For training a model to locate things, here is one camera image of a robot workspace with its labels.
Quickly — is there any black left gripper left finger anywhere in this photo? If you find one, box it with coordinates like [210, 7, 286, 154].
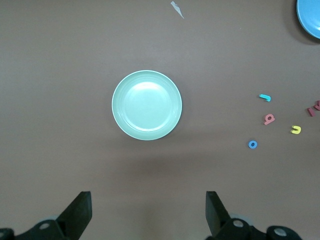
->
[14, 191, 93, 240]

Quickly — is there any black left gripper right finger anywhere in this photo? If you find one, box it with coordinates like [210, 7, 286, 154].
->
[205, 191, 267, 240]

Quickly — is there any pale green plate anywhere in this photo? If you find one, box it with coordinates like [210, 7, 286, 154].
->
[111, 69, 183, 141]

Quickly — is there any brown table cover sheet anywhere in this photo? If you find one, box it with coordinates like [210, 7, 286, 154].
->
[0, 0, 320, 240]

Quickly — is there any blue plate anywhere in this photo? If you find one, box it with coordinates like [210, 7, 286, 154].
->
[296, 0, 320, 40]

